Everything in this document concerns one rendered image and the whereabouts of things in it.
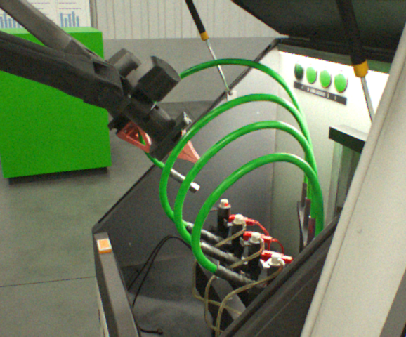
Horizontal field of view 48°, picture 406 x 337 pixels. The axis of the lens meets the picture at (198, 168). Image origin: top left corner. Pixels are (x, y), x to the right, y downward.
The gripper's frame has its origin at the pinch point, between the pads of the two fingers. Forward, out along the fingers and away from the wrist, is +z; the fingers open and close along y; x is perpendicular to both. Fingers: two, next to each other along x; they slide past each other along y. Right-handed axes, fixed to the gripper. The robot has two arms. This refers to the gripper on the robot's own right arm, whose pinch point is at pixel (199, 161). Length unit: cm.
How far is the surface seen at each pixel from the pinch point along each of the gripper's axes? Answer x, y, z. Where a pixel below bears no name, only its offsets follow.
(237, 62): 8.1, 19.4, -7.3
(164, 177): -11.2, -4.0, -5.9
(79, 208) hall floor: 246, -147, 32
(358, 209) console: -34.5, 17.3, 10.0
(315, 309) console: -34.5, 2.8, 18.2
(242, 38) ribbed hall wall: 665, 52, 103
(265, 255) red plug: -16.1, -1.3, 17.0
